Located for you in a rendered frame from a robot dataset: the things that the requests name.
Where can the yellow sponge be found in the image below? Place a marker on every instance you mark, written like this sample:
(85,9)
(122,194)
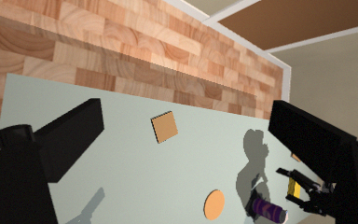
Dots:
(293,188)

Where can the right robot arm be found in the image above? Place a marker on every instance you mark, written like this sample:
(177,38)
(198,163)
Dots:
(327,187)

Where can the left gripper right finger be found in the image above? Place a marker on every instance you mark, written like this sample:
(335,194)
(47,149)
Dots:
(331,153)

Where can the purple drink can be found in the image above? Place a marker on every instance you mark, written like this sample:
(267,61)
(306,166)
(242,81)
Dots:
(269,210)

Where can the dark grey square tile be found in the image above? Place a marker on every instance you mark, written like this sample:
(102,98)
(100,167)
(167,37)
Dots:
(249,205)

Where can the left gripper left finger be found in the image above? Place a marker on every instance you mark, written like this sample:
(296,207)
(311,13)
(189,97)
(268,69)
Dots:
(30,160)

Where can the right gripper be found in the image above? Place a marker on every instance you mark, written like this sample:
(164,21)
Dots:
(328,203)

